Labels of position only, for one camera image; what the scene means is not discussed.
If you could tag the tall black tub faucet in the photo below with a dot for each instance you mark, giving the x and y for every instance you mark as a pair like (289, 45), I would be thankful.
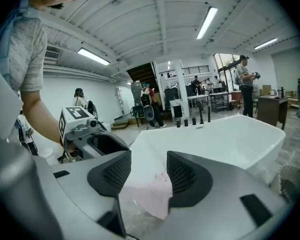
(201, 114)
(209, 114)

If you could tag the woven laundry basket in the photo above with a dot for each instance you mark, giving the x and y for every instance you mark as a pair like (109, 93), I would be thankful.
(290, 181)

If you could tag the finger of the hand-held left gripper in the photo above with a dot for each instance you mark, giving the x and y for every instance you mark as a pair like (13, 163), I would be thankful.
(88, 152)
(107, 144)

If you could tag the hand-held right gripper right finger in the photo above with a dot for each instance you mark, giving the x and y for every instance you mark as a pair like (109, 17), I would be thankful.
(227, 189)

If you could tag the long ceiling light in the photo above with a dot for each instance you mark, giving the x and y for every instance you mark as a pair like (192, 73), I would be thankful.
(207, 22)
(265, 43)
(93, 56)

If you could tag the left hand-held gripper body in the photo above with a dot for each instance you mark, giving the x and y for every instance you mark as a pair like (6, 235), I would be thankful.
(75, 124)

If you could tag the short black faucet knob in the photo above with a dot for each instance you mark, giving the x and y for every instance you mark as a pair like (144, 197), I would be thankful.
(178, 123)
(186, 122)
(194, 121)

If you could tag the person's left forearm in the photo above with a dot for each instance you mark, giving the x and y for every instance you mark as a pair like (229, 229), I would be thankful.
(40, 116)

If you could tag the white bathtub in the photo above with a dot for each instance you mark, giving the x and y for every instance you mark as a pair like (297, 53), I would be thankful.
(215, 139)

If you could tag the white pillar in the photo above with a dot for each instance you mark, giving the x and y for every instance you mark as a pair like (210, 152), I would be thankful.
(181, 89)

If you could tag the person's grey striped shirt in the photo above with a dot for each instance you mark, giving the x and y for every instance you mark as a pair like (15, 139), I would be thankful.
(27, 59)

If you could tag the brown wooden desk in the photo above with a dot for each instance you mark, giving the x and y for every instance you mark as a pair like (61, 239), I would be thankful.
(272, 109)

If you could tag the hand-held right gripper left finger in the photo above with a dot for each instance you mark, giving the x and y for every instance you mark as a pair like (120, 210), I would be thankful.
(72, 184)

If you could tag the metal work table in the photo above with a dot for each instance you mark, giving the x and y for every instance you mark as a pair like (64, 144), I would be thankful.
(198, 99)
(220, 96)

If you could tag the dark wooden staircase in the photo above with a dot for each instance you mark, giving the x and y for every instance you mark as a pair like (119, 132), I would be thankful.
(142, 72)

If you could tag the white ceiling air vent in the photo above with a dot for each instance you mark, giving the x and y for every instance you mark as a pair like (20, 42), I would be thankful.
(52, 54)

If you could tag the black mezzanine railing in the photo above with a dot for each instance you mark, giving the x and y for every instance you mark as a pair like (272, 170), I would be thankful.
(195, 70)

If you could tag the pink cloth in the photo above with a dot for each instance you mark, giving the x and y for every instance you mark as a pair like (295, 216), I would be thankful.
(152, 196)

